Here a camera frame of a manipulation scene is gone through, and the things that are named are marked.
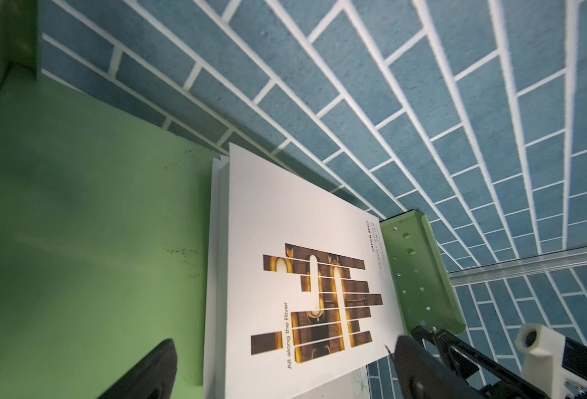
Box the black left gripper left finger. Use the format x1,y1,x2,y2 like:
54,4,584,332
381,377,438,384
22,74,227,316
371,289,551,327
99,338,178,399

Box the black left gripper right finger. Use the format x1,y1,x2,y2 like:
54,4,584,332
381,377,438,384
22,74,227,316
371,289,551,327
394,336,478,398

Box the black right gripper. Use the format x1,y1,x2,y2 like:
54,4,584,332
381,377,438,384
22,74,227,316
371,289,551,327
411,326,547,398

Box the white book brown stripes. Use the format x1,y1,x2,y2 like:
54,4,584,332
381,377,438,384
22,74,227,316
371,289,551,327
214,145,405,398

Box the green shelf rack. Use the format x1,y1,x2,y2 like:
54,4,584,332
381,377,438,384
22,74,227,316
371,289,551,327
0,0,467,399

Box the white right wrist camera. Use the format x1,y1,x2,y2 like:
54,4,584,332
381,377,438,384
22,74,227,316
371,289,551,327
515,324,587,398

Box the metal corner frame post right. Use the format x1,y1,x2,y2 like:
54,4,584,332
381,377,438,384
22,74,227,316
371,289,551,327
448,247,587,287

